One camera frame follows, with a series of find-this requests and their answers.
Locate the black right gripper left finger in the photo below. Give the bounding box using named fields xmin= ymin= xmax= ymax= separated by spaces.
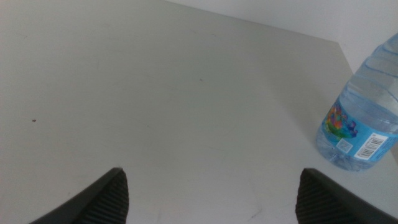
xmin=29 ymin=167 xmax=129 ymax=224

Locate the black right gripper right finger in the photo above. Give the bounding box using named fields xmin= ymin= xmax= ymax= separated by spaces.
xmin=295 ymin=168 xmax=398 ymax=224

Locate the clear blue-label water bottle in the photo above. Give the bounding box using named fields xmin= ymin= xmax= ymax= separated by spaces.
xmin=315 ymin=32 xmax=398 ymax=172

